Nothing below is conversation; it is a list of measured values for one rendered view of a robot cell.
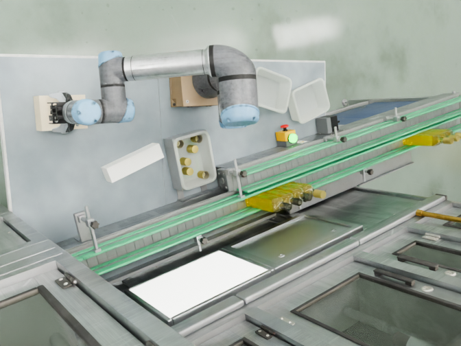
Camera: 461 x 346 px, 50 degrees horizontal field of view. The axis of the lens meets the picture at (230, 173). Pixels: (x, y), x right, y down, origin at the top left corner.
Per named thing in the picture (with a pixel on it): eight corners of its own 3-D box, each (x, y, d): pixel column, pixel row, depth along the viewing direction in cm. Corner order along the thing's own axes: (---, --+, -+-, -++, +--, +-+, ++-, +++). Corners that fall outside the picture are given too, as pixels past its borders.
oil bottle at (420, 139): (403, 145, 280) (449, 147, 257) (401, 134, 279) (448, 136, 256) (409, 142, 283) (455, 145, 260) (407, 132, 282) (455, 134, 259)
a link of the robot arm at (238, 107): (245, 90, 200) (258, 73, 146) (248, 128, 201) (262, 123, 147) (216, 93, 200) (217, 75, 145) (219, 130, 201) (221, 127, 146)
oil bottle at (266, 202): (245, 206, 220) (277, 213, 202) (243, 193, 218) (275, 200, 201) (255, 202, 223) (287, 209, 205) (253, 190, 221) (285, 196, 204)
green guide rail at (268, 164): (234, 174, 214) (245, 176, 207) (233, 171, 214) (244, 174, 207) (459, 97, 307) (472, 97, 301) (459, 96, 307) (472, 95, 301)
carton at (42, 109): (33, 96, 175) (38, 95, 169) (78, 95, 184) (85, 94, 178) (36, 130, 177) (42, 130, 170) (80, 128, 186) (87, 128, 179)
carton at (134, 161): (100, 167, 193) (106, 168, 189) (152, 143, 205) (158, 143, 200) (106, 181, 195) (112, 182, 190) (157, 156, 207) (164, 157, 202)
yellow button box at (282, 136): (276, 146, 244) (286, 147, 238) (274, 131, 242) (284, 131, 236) (287, 143, 247) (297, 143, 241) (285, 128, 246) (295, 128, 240)
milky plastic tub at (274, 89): (274, 114, 243) (286, 114, 236) (238, 103, 230) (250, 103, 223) (281, 79, 243) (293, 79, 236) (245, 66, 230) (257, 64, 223)
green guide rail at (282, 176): (237, 191, 216) (247, 193, 209) (236, 188, 215) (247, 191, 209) (460, 109, 309) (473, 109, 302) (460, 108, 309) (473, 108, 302)
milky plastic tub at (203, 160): (173, 189, 212) (183, 191, 205) (162, 138, 207) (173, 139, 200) (207, 178, 222) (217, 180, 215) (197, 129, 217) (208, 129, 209)
